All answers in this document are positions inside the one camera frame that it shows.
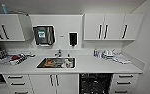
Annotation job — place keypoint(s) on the stainless steel dishwasher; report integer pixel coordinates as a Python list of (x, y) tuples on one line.
[(96, 85)]

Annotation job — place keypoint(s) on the black soap dispenser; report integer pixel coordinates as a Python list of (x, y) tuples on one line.
[(73, 39)]

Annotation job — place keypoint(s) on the small sink soap pump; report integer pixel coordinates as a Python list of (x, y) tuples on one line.
[(68, 55)]

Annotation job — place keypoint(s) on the chrome faucet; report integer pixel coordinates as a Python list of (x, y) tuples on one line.
[(59, 53)]

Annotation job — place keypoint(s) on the white cup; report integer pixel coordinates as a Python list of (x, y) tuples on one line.
[(68, 63)]

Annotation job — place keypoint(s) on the steel kitchen sink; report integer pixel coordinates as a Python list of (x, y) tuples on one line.
[(59, 60)]

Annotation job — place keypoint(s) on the blue label bottle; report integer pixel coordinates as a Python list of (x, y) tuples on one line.
[(95, 53)]

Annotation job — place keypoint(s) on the small white bottle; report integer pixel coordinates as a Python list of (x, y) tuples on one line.
[(99, 54)]

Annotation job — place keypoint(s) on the orange bowl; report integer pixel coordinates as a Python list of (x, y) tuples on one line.
[(50, 62)]

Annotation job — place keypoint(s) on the white containers cluster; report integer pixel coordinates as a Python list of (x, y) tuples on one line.
[(107, 53)]

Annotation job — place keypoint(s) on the paper towel dispenser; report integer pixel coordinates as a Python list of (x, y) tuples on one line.
[(43, 35)]

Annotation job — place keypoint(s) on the white under-sink cabinet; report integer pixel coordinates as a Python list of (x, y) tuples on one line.
[(41, 85)]

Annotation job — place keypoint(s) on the white narrow drawer unit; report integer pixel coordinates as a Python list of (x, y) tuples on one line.
[(124, 83)]

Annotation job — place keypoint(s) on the small red dish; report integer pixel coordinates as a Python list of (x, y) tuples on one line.
[(15, 59)]

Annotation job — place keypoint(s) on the white drawer unit beside microwave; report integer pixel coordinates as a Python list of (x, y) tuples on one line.
[(19, 85)]

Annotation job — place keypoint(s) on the light blue bottle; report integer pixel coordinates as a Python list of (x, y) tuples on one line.
[(4, 9)]

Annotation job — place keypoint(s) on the white three-door wall cabinet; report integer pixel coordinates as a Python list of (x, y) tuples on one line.
[(112, 26)]

